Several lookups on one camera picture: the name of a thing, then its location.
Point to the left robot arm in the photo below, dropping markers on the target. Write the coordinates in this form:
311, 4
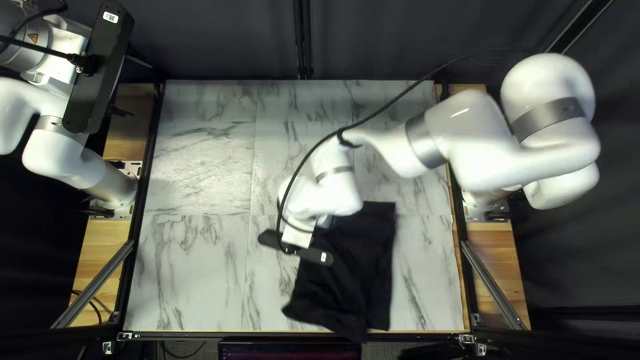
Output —
60, 155

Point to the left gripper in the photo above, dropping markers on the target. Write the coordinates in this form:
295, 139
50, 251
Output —
65, 45

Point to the laptop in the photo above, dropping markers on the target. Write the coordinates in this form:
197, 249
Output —
290, 351

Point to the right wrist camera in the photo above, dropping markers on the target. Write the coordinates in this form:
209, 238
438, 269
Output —
310, 254

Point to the black frame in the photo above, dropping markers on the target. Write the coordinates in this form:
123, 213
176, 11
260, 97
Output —
303, 40

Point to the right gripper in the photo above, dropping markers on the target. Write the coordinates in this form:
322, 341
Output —
302, 205

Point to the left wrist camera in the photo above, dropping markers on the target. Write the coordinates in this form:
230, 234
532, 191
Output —
95, 85

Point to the silver mounting plate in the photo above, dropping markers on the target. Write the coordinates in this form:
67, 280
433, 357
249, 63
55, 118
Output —
470, 210
131, 167

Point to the black t-shirt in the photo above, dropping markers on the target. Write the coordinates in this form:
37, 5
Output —
350, 270

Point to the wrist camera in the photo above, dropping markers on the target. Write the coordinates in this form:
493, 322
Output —
95, 85
310, 254

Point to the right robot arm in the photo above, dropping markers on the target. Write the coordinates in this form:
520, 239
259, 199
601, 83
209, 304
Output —
500, 135

